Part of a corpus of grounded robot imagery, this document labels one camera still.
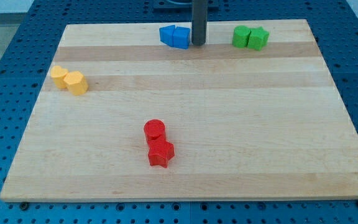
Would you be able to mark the blue cube block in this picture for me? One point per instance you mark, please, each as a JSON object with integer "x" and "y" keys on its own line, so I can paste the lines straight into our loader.
{"x": 181, "y": 37}

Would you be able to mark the blue triangle block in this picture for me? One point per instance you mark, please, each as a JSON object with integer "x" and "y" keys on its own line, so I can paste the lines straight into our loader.
{"x": 166, "y": 34}

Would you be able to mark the red cylinder block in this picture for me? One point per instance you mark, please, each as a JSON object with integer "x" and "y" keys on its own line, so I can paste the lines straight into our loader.
{"x": 154, "y": 129}

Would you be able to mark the red star block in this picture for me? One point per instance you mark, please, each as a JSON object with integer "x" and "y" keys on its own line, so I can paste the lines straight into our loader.
{"x": 160, "y": 152}

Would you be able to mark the light wooden board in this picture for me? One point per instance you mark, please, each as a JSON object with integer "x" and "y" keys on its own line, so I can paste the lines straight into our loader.
{"x": 245, "y": 124}

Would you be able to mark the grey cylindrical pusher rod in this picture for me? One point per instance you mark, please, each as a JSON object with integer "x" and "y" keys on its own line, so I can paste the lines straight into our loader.
{"x": 199, "y": 17}

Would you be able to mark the green cylinder block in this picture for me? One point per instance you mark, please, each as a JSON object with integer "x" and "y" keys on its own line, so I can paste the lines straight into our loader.
{"x": 241, "y": 36}

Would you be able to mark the yellow hexagon block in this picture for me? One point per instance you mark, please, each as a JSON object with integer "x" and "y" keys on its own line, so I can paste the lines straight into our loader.
{"x": 76, "y": 83}

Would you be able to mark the green star block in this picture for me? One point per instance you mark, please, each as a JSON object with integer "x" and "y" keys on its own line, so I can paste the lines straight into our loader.
{"x": 258, "y": 38}

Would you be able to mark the yellow heart block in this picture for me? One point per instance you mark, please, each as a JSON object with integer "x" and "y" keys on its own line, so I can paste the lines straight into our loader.
{"x": 58, "y": 73}

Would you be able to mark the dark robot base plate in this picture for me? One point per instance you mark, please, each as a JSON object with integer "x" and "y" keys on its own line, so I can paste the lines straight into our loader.
{"x": 181, "y": 4}

